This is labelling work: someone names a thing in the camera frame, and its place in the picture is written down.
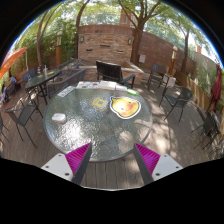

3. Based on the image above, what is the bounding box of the small white booklet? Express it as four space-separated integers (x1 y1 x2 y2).
115 84 128 92

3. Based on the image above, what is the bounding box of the black slatted armchair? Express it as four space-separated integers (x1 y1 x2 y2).
95 60 137 89

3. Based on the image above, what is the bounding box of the black metal patio chair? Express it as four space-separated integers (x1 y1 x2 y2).
146 63 168 91
191 109 223 151

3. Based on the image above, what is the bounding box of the brown lamp post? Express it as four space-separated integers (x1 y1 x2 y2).
55 30 64 68
168 45 179 76

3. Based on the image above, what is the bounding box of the white computer mouse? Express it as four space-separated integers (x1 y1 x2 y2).
51 113 67 124

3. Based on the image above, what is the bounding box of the white book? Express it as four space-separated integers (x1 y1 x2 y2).
97 80 117 91

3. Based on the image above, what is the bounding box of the slim curved tree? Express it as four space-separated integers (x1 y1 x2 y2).
73 0 91 59

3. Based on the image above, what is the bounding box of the blue patio chair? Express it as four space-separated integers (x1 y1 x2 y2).
21 68 38 84

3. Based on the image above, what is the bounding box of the colourful printed sheet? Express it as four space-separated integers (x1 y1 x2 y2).
75 81 100 90

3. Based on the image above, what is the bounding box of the large forked tree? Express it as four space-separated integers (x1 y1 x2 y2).
118 0 161 66

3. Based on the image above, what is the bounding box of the person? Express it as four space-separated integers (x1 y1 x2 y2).
2 76 19 101

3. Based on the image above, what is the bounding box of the orange patio umbrella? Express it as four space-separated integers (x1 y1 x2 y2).
0 46 28 81

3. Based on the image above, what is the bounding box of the stone planter basin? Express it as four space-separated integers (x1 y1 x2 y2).
78 59 145 84

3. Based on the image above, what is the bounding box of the dark wicker armchair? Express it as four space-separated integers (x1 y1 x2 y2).
46 68 88 99
54 59 82 81

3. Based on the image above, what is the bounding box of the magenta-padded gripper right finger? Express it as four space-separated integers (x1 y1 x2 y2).
133 143 184 186

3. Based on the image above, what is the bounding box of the black metal mesh chair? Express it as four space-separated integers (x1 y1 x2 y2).
158 85 194 123
4 96 44 149

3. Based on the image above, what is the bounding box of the twin-trunk tree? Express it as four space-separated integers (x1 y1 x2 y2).
34 6 59 68

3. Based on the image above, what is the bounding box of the yellow duck-shaped mouse pad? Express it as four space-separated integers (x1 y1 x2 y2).
109 95 142 120

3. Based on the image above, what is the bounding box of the dark round patio table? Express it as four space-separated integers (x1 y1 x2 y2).
24 68 62 106

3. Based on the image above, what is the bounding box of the wooden fence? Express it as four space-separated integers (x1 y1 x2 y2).
174 71 214 113

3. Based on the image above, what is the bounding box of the yellow square card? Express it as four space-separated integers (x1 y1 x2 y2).
91 97 108 109

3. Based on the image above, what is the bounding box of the white standing board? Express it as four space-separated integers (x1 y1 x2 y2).
165 74 177 88

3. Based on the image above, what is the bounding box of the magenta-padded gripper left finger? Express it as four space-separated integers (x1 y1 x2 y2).
40 142 93 186

